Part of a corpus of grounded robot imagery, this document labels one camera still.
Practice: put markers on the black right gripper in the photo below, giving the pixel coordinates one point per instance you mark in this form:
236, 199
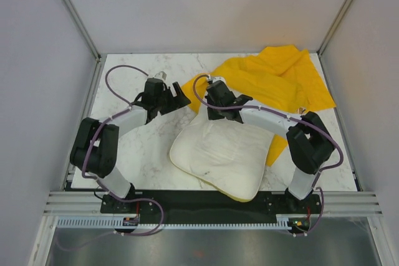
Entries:
212, 116

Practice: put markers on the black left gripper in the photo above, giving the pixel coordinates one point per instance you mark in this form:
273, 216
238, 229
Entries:
177, 102

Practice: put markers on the white pillow yellow piping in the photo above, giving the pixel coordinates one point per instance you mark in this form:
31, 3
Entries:
229, 156

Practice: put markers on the yellow pillowcase with logo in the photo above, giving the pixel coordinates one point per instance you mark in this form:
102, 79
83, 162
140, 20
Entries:
281, 77

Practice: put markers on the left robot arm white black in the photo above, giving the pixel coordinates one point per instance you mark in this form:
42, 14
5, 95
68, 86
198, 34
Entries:
95, 146

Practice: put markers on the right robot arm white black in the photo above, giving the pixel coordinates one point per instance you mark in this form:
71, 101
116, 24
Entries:
309, 142

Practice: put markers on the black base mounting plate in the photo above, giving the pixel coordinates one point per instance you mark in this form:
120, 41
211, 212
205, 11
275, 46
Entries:
215, 208

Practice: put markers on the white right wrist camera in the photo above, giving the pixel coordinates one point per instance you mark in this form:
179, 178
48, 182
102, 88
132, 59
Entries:
212, 79

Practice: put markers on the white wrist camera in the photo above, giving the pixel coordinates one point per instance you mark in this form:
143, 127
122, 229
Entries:
161, 76
212, 79

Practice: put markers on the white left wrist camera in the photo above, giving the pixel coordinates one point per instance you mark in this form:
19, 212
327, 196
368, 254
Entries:
161, 76

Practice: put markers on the left aluminium corner post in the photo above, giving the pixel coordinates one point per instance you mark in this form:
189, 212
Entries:
78, 22

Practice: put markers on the aluminium corner post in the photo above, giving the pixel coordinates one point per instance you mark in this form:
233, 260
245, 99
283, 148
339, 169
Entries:
78, 22
338, 19

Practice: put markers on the aluminium front frame rail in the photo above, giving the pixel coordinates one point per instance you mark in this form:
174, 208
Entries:
337, 204

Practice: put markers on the white slotted cable duct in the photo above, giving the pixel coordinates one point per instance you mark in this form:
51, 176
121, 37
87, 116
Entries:
119, 222

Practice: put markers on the right aluminium corner post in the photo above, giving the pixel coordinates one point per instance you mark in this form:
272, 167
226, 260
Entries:
338, 19

